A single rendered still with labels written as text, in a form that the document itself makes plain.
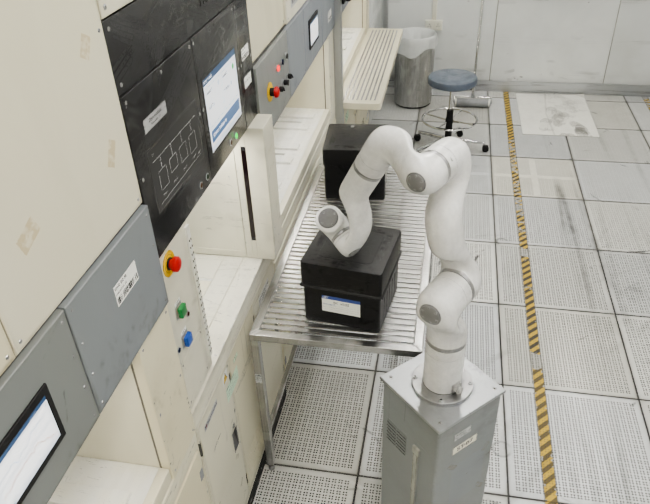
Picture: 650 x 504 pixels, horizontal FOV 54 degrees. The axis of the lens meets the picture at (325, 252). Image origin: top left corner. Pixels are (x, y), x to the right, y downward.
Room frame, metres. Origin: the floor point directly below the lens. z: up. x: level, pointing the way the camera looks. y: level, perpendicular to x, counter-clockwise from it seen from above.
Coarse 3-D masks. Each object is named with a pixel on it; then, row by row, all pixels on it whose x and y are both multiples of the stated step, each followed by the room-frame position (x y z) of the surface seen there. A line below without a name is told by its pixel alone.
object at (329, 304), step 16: (304, 288) 1.76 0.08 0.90; (320, 304) 1.74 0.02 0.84; (336, 304) 1.71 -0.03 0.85; (352, 304) 1.70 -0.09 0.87; (368, 304) 1.68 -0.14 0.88; (384, 304) 1.72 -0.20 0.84; (320, 320) 1.74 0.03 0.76; (336, 320) 1.72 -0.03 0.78; (352, 320) 1.70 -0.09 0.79; (368, 320) 1.68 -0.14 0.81
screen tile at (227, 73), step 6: (228, 66) 1.87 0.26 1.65; (234, 66) 1.92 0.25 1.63; (222, 72) 1.81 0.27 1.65; (228, 72) 1.86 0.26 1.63; (234, 72) 1.91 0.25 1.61; (222, 78) 1.81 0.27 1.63; (228, 78) 1.86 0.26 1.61; (234, 78) 1.91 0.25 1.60; (234, 84) 1.90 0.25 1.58; (228, 90) 1.84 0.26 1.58; (234, 90) 1.89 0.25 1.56; (228, 96) 1.84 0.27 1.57; (234, 96) 1.89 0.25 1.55; (228, 102) 1.83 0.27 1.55
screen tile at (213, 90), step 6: (216, 78) 1.76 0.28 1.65; (216, 84) 1.76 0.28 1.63; (210, 90) 1.71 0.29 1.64; (216, 90) 1.75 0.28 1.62; (210, 96) 1.70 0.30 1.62; (222, 96) 1.79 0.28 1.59; (210, 102) 1.69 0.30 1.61; (222, 102) 1.78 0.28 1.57; (216, 108) 1.73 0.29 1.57; (222, 108) 1.78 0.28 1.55; (210, 114) 1.68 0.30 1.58; (216, 114) 1.72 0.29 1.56; (210, 120) 1.68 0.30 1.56; (216, 120) 1.72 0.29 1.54
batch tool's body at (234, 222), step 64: (192, 0) 1.68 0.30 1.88; (128, 64) 1.30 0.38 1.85; (192, 64) 1.61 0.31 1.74; (128, 128) 1.24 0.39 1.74; (256, 128) 1.98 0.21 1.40; (192, 192) 1.49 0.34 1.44; (256, 192) 1.98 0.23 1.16; (192, 256) 1.42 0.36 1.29; (256, 256) 1.99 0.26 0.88; (192, 320) 1.36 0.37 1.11; (192, 384) 1.29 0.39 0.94; (256, 448) 1.66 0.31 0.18
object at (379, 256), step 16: (320, 240) 1.88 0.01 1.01; (368, 240) 1.86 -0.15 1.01; (384, 240) 1.86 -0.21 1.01; (400, 240) 1.91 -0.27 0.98; (304, 256) 1.78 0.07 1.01; (320, 256) 1.78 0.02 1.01; (336, 256) 1.77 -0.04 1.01; (352, 256) 1.77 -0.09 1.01; (368, 256) 1.77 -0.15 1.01; (384, 256) 1.76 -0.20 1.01; (400, 256) 1.90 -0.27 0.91; (304, 272) 1.75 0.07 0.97; (320, 272) 1.73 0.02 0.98; (336, 272) 1.71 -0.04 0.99; (352, 272) 1.69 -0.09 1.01; (368, 272) 1.68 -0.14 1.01; (384, 272) 1.69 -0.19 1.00; (320, 288) 1.73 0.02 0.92; (336, 288) 1.71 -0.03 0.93; (352, 288) 1.69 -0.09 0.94; (368, 288) 1.67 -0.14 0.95; (384, 288) 1.69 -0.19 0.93
